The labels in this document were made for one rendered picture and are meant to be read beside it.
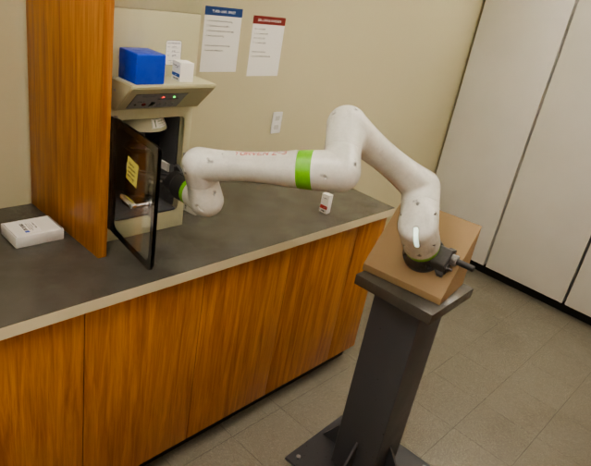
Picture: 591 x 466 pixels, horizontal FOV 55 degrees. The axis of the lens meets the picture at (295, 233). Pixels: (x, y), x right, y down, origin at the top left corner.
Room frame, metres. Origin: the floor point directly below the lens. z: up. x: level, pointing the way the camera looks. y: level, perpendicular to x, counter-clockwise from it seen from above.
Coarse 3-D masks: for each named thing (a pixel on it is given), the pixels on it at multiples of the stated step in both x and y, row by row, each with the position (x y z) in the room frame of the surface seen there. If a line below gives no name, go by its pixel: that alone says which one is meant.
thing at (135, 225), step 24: (120, 120) 1.69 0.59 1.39; (120, 144) 1.68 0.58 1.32; (144, 144) 1.56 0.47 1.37; (120, 168) 1.67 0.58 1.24; (144, 168) 1.55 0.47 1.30; (120, 192) 1.67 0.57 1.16; (144, 192) 1.55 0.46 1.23; (120, 216) 1.66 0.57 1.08; (144, 216) 1.54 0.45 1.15; (120, 240) 1.66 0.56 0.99; (144, 240) 1.53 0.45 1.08; (144, 264) 1.52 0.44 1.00
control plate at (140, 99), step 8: (136, 96) 1.70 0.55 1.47; (144, 96) 1.72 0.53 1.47; (152, 96) 1.75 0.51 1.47; (160, 96) 1.77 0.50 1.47; (168, 96) 1.80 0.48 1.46; (176, 96) 1.82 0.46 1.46; (184, 96) 1.85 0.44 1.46; (160, 104) 1.82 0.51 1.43; (168, 104) 1.84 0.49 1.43; (176, 104) 1.87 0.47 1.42
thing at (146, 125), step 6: (126, 120) 1.86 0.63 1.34; (132, 120) 1.85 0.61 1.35; (138, 120) 1.86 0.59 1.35; (144, 120) 1.86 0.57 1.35; (150, 120) 1.87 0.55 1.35; (156, 120) 1.89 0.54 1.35; (162, 120) 1.92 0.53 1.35; (132, 126) 1.85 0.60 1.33; (138, 126) 1.85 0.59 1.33; (144, 126) 1.86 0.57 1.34; (150, 126) 1.87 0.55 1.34; (156, 126) 1.88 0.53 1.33; (162, 126) 1.91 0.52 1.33
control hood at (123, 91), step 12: (120, 84) 1.69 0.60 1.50; (132, 84) 1.67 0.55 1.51; (156, 84) 1.73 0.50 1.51; (168, 84) 1.76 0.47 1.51; (180, 84) 1.79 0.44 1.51; (192, 84) 1.83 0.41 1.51; (204, 84) 1.87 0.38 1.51; (120, 96) 1.69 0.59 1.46; (132, 96) 1.69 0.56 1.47; (192, 96) 1.88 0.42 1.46; (204, 96) 1.92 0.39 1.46; (120, 108) 1.72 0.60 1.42; (132, 108) 1.75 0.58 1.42; (144, 108) 1.79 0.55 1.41
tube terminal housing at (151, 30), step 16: (128, 16) 1.76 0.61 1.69; (144, 16) 1.81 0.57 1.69; (160, 16) 1.85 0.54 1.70; (176, 16) 1.90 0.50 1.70; (192, 16) 1.95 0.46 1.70; (128, 32) 1.77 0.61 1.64; (144, 32) 1.81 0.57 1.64; (160, 32) 1.85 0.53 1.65; (176, 32) 1.90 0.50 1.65; (192, 32) 1.95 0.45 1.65; (160, 48) 1.86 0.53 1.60; (192, 48) 1.96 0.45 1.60; (112, 112) 1.73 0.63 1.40; (128, 112) 1.78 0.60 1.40; (144, 112) 1.82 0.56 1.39; (160, 112) 1.87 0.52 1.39; (176, 112) 1.92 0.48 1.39; (176, 208) 1.95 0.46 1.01; (160, 224) 1.90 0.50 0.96; (176, 224) 1.95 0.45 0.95
